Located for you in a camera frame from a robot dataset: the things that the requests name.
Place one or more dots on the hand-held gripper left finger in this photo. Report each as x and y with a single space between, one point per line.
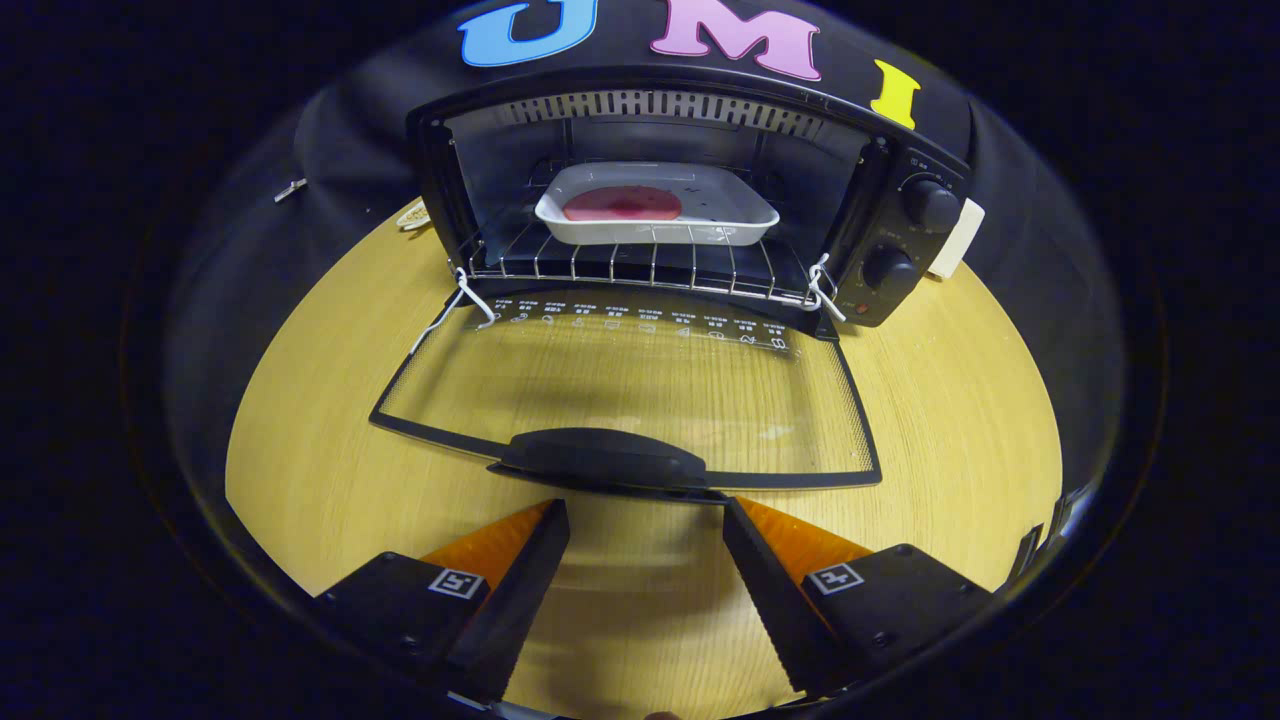
525 590

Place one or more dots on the silver metal clip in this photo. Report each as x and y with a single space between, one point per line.
290 190

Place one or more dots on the cream white toaster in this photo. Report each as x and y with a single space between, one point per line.
962 240

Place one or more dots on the round pink meat slice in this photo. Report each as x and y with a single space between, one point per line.
620 203

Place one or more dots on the black backdrop cloth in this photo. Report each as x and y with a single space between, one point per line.
350 130

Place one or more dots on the white square plate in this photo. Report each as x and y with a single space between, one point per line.
600 232

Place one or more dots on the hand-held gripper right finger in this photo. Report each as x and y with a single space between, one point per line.
765 590

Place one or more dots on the black toaster oven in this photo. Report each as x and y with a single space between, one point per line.
905 240

